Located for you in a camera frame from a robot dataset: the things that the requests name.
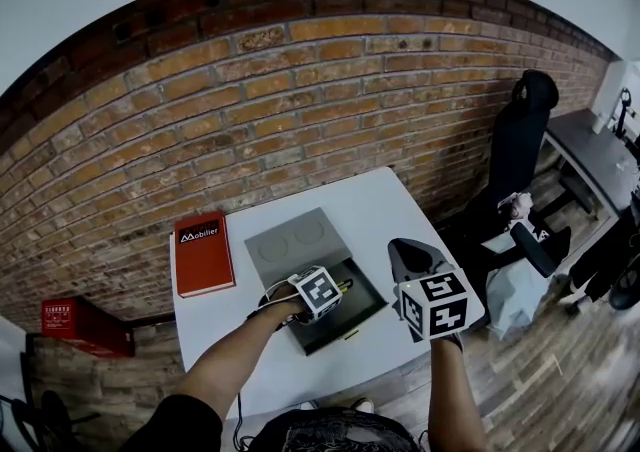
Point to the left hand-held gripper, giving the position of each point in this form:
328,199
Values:
318,292

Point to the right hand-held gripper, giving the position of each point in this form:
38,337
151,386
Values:
434,305

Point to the small yellow black item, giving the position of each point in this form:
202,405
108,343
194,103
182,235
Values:
344,284

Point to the grey box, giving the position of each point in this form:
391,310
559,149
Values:
300,245

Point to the person's left forearm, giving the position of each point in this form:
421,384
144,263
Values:
235,360

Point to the person's right forearm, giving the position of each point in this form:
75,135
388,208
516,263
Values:
452,390

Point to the red cardboard box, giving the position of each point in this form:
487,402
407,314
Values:
85,330

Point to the white plastic bag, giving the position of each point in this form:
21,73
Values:
517,297

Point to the person's white shoe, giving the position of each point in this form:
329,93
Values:
363,404
309,405

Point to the red book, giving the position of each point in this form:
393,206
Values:
204,260

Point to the white pink bundle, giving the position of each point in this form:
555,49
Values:
517,207

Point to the person's black printed shirt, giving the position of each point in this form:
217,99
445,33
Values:
330,435

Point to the black office chair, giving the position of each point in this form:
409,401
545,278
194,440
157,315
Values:
517,150

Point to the grey desk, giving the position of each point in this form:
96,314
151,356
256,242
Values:
590,150

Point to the black stand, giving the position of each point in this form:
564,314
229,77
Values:
623,112

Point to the black chair base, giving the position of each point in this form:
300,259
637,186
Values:
45,420

